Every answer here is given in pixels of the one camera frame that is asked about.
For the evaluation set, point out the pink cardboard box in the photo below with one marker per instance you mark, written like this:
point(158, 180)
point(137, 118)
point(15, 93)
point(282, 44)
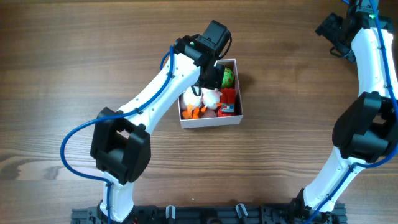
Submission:
point(219, 121)

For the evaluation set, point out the pink white duck figurine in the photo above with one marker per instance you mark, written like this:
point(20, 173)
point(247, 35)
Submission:
point(210, 99)

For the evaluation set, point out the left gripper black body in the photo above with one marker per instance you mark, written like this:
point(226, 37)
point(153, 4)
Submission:
point(212, 78)

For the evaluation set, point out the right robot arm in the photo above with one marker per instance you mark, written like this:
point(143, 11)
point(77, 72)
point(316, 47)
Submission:
point(365, 135)

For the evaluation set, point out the white yellow plush duck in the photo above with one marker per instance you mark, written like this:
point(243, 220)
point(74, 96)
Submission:
point(191, 102)

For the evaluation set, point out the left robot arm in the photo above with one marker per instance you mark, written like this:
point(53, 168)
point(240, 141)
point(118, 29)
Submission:
point(121, 139)

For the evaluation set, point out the green patterned ball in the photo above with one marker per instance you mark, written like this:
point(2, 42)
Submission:
point(228, 78)

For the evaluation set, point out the red toy fire truck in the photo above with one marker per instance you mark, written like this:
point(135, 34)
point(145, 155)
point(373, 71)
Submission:
point(227, 103)

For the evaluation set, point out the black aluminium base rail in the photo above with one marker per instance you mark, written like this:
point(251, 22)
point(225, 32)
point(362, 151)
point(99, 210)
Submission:
point(272, 213)

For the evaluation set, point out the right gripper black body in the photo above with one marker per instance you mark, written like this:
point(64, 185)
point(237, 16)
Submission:
point(329, 30)

